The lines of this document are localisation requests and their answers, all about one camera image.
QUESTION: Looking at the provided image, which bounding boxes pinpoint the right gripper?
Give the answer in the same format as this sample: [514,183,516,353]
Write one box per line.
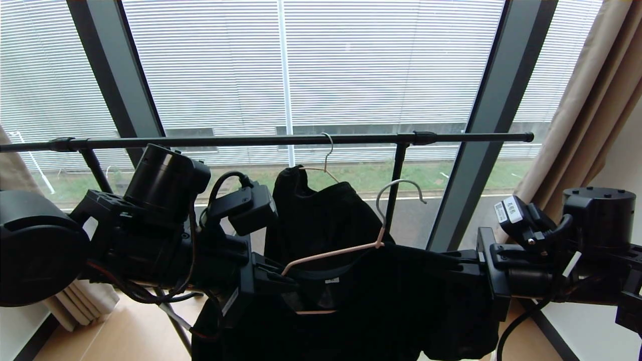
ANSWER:
[476,227,577,321]

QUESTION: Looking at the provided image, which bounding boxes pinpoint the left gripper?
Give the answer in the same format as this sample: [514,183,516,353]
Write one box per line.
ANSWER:
[115,231,300,329]

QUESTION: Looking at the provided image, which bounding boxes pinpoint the black shorts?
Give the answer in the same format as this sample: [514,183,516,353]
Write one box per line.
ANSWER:
[264,165,394,271]

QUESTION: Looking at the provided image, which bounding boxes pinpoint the pink clothes hanger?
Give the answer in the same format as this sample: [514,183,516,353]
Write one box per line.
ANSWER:
[301,133,339,184]
[281,179,428,315]

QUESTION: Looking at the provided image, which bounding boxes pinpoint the black garment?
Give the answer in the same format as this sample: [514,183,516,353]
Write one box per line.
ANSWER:
[191,243,502,361]

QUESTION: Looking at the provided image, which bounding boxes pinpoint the black clothes rack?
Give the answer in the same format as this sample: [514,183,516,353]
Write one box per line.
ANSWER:
[0,131,535,354]

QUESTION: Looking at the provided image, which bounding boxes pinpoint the beige curtain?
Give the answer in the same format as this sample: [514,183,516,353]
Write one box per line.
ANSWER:
[0,125,121,331]
[494,0,642,241]

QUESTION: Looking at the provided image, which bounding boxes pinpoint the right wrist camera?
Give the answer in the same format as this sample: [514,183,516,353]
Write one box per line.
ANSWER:
[494,196,573,249]

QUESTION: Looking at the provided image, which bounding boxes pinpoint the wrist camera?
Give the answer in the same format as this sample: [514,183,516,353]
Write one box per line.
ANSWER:
[203,180,278,237]
[494,196,573,249]

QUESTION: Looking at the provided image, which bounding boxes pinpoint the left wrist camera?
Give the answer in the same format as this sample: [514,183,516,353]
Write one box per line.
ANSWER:
[203,180,278,237]

